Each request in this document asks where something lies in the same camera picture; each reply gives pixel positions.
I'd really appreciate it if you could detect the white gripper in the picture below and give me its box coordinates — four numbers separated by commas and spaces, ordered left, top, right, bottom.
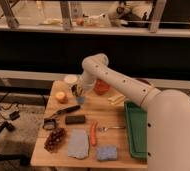
76, 71, 96, 97

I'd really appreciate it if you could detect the black striped cup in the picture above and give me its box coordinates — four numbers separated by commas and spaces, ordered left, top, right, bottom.
71, 84, 79, 97

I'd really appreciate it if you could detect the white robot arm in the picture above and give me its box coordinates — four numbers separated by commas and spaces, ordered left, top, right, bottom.
80, 53, 190, 171

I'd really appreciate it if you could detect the blue translucent cup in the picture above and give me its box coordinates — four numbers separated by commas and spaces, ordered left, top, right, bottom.
76, 96, 85, 105

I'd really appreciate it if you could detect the white cup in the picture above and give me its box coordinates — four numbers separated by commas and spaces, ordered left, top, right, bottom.
64, 75, 78, 86

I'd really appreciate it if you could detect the orange bowl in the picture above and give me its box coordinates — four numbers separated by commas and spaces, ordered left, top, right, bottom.
94, 79, 110, 95

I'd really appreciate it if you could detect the orange fruit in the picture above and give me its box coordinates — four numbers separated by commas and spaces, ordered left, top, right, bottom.
55, 92, 67, 104

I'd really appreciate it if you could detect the black rectangular block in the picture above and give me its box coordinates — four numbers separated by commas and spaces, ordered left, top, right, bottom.
65, 115, 86, 125

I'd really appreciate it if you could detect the wooden table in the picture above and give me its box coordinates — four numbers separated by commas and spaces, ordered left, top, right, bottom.
31, 88, 147, 170

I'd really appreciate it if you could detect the yellow banana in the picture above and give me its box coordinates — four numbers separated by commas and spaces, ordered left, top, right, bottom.
108, 95, 125, 105

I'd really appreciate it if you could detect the orange carrot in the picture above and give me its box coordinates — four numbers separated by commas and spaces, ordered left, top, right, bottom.
90, 122, 97, 146

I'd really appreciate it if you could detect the metal fork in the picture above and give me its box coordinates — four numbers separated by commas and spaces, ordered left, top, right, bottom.
97, 126, 126, 132

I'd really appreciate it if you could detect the small black framed box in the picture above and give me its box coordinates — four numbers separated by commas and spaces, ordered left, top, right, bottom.
43, 119, 56, 130

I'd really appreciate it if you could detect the blue grey cloth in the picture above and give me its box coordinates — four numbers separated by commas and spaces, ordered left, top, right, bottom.
68, 129, 89, 159

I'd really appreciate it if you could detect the purple bowl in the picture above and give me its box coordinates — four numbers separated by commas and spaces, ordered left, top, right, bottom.
136, 78, 152, 85

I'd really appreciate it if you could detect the green plastic tray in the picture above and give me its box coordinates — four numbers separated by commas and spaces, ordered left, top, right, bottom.
124, 101, 147, 159

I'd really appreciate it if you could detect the blue sponge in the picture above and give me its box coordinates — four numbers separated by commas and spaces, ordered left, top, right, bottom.
96, 145, 118, 161

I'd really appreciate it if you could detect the black handled knife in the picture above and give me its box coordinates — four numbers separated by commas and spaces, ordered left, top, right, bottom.
49, 105, 81, 118

